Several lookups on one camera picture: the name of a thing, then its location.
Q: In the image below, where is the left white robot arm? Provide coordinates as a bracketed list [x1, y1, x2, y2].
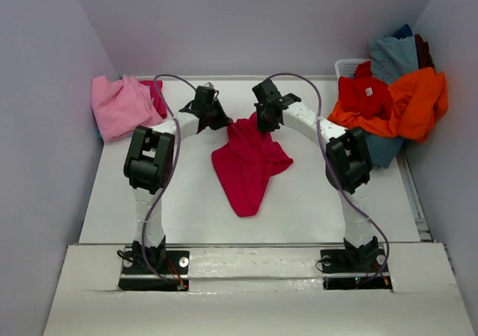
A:
[123, 83, 232, 275]

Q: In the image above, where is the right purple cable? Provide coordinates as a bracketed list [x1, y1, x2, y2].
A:
[267, 72, 391, 288]

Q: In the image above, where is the light blue t shirt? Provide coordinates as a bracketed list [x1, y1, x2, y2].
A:
[368, 37, 419, 85]

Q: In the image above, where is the magenta folded t shirt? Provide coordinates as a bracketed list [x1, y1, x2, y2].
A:
[140, 80, 167, 119]

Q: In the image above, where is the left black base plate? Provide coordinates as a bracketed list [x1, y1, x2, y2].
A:
[117, 247, 190, 292]

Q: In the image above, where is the red t shirt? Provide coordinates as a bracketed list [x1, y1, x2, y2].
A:
[338, 61, 391, 120]

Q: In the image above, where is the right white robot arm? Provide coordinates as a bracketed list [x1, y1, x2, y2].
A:
[252, 78, 380, 274]

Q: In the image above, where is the crimson t shirt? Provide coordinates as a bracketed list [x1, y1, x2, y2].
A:
[211, 113, 294, 218]

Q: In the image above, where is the royal blue t shirt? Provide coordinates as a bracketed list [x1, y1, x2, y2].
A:
[392, 24, 414, 40]

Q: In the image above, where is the white plastic basket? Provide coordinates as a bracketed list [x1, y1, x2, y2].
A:
[335, 58, 370, 78]

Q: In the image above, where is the orange t shirt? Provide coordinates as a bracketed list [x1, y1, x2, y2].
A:
[328, 68, 448, 143]

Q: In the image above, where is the pink folded t shirt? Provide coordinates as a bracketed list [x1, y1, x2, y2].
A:
[90, 75, 164, 143]

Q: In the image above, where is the dark maroon t shirt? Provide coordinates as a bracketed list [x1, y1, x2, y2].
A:
[415, 34, 435, 69]

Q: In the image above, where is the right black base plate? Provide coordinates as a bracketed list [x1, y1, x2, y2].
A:
[315, 249, 393, 290]

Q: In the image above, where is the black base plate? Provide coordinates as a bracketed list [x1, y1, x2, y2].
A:
[315, 249, 393, 290]
[117, 247, 190, 292]

